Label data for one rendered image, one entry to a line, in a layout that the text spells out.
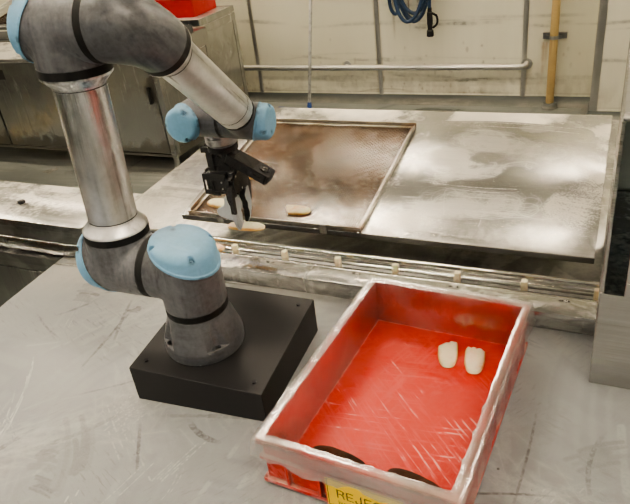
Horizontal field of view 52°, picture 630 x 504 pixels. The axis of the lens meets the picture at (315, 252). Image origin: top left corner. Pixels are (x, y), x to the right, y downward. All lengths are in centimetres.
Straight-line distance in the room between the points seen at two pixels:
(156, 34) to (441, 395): 76
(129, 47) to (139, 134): 350
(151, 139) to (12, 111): 120
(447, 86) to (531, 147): 345
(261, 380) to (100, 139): 49
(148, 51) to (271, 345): 56
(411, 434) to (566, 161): 91
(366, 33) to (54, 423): 441
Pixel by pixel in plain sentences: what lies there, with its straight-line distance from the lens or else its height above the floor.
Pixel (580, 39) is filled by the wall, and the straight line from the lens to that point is 502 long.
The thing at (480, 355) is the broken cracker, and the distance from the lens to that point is 126.
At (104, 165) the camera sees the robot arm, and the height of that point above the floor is 127.
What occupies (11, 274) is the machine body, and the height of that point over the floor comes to 72.
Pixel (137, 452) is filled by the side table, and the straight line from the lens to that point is 121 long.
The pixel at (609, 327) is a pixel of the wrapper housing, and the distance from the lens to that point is 117.
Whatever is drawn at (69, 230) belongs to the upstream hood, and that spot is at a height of 91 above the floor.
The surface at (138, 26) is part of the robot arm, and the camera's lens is 100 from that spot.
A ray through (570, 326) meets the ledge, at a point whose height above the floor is 84.
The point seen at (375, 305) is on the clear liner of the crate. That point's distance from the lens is 133.
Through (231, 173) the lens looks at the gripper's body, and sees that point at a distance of 150.
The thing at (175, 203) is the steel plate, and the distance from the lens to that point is 205.
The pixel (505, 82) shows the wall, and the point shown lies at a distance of 515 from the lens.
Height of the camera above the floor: 164
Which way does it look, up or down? 30 degrees down
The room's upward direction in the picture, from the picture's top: 8 degrees counter-clockwise
